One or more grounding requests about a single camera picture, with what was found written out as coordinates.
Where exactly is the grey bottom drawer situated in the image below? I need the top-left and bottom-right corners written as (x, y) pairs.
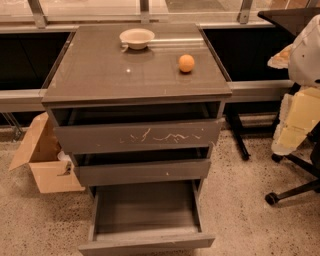
top-left (79, 180), bottom-right (214, 256)

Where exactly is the grey drawer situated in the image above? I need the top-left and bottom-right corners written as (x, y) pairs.
top-left (51, 101), bottom-right (221, 154)
top-left (79, 180), bottom-right (214, 256)
top-left (75, 147), bottom-right (211, 186)

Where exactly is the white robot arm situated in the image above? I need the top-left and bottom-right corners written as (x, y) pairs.
top-left (268, 15), bottom-right (320, 156)

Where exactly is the grey drawer cabinet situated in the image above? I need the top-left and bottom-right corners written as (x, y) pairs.
top-left (40, 22), bottom-right (233, 201)

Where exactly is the grey middle drawer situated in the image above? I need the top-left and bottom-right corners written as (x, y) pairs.
top-left (75, 147), bottom-right (211, 186)

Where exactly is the grey top drawer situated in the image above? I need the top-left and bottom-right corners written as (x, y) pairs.
top-left (51, 101), bottom-right (221, 154)

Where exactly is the orange ball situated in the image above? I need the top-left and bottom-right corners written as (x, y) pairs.
top-left (178, 54), bottom-right (195, 73)

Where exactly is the white bowl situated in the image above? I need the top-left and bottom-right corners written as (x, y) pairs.
top-left (119, 28), bottom-right (155, 50)

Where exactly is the open cardboard box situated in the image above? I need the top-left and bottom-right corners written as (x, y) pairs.
top-left (9, 112), bottom-right (85, 193)

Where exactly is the black side table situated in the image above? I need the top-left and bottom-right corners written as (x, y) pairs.
top-left (224, 7), bottom-right (320, 161)

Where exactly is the metal window railing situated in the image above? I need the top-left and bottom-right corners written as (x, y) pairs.
top-left (0, 0), bottom-right (319, 33)

